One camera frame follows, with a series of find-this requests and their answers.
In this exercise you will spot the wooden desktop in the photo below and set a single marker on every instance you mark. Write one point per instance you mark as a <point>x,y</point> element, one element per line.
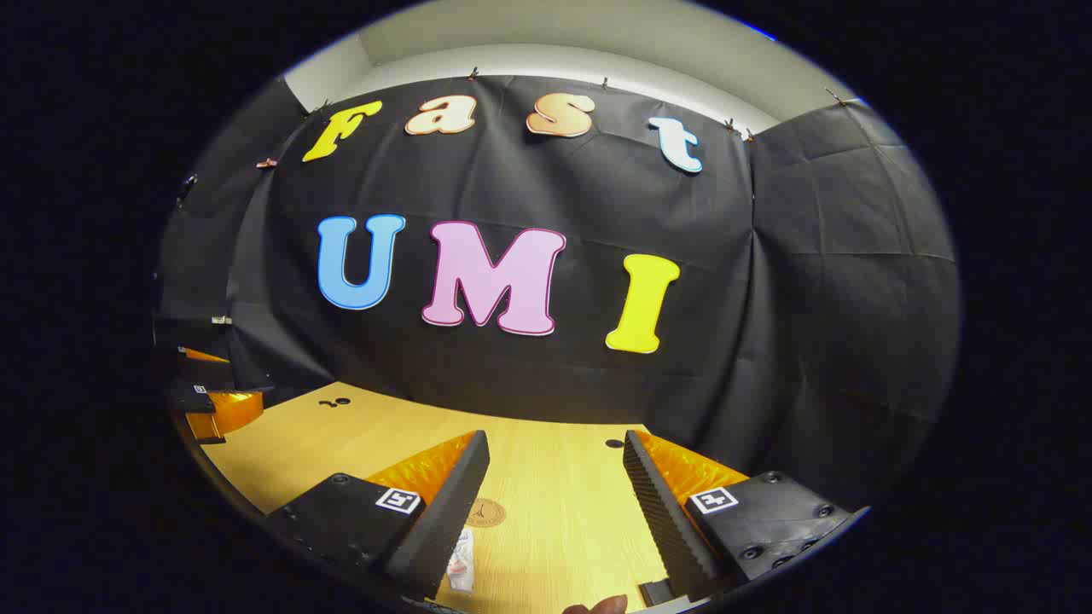
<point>554,477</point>

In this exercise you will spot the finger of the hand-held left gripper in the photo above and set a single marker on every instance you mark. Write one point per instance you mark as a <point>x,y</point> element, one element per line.
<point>205,355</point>
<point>230,411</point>

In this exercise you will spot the black backdrop cloth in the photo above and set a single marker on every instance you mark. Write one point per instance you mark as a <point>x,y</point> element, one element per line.
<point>554,401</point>

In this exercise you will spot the round brown coaster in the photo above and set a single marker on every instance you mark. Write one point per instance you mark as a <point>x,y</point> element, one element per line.
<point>486,512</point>

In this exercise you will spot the white toothpaste tube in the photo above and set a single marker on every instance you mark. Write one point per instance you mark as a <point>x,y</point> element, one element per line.
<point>462,567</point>

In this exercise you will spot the brown paper cup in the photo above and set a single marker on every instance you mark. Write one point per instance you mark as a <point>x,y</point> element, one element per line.
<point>601,606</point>

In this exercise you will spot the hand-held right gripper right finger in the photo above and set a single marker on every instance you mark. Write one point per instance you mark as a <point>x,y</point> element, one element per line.
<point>661,520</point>

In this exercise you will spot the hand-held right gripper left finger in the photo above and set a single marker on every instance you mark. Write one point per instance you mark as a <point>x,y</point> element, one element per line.
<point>444,520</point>

